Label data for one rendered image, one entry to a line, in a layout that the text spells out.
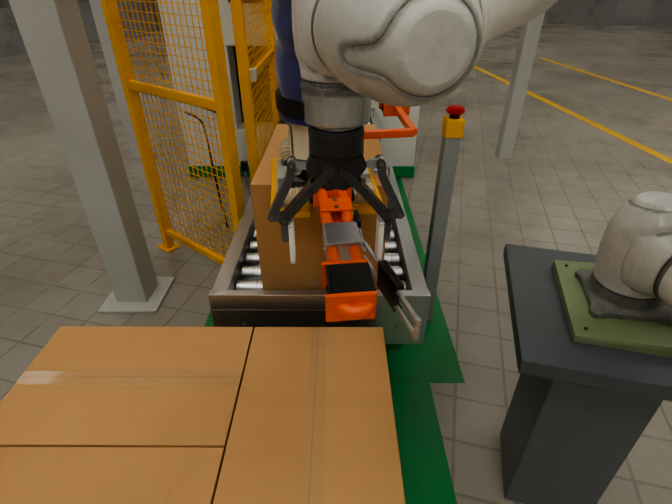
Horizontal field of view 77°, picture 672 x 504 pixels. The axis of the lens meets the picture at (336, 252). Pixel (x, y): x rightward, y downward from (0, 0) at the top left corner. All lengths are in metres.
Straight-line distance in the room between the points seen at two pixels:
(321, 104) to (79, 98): 1.58
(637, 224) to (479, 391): 1.08
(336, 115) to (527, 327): 0.75
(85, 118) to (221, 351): 1.17
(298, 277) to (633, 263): 0.90
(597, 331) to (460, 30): 0.90
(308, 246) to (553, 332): 0.71
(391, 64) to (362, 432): 0.89
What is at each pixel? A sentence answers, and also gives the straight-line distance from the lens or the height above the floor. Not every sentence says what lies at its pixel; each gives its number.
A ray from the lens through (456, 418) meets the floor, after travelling 1.84.
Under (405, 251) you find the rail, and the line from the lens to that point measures 1.59.
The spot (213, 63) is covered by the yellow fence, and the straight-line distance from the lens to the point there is 1.89.
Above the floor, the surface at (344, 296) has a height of 1.07.
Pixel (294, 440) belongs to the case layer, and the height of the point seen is 0.54.
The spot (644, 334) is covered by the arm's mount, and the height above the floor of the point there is 0.78.
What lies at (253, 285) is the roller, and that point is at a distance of 1.51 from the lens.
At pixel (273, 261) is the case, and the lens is 1.37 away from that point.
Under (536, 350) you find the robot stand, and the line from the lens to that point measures 1.07.
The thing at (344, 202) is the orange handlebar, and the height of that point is 1.07.
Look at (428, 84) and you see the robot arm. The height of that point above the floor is 1.38.
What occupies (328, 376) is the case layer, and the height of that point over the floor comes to 0.54.
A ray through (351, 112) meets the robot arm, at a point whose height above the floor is 1.31.
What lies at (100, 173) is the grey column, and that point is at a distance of 2.13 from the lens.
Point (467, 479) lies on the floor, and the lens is 1.71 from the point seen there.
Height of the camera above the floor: 1.45
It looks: 33 degrees down
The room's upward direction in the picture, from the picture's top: straight up
